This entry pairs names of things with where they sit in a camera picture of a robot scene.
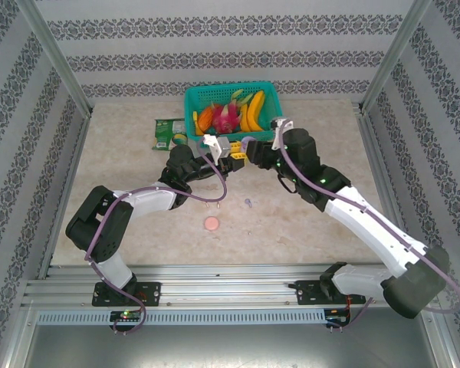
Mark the pink earbud charging case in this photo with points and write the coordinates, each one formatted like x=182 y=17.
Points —
x=211 y=223

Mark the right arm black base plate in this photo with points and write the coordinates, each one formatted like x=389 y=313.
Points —
x=306 y=293

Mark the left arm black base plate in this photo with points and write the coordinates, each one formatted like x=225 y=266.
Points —
x=149 y=293

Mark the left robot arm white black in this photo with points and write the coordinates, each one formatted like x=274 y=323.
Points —
x=149 y=201

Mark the yellow-green fruit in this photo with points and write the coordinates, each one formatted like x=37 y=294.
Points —
x=237 y=94

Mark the large yellow banana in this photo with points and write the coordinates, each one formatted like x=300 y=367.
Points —
x=247 y=122

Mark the aluminium mounting rail beam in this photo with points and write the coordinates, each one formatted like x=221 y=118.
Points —
x=230 y=287

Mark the pink dragon fruit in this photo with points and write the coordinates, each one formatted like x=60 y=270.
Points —
x=224 y=120

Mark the small yellow banana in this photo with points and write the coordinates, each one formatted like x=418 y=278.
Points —
x=195 y=124

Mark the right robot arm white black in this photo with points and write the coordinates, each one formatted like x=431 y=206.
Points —
x=368 y=226

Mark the teal plastic basket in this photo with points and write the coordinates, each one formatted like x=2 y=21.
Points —
x=234 y=90

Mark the orange fruit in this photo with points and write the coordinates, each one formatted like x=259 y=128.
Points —
x=205 y=119

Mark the grey sheet metal panel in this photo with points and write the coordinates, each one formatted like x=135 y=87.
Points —
x=230 y=345

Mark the aluminium side rail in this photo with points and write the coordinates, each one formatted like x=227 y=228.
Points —
x=71 y=172
x=375 y=153

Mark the aluminium frame post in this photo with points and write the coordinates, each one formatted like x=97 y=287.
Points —
x=52 y=50
x=396 y=50

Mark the green snack packet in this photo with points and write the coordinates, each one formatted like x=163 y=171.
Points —
x=165 y=132

